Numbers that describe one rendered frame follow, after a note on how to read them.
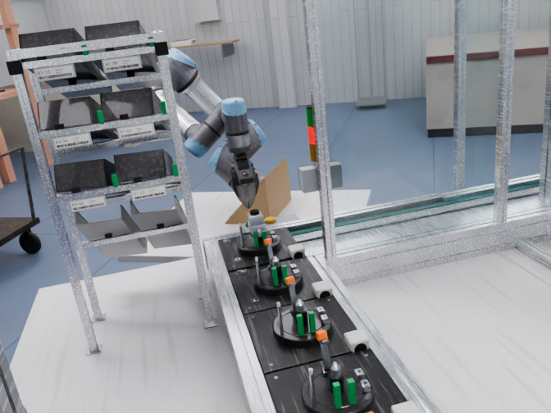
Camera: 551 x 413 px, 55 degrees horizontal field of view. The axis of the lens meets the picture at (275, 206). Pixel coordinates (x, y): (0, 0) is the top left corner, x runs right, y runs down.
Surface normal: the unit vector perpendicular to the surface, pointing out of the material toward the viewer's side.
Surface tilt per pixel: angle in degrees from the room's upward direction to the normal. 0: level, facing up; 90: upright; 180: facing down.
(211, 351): 0
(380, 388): 0
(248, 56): 90
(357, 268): 90
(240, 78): 90
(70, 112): 65
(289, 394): 0
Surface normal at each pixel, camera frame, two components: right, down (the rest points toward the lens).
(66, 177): 0.01, -0.07
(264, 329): -0.11, -0.93
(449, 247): 0.23, 0.32
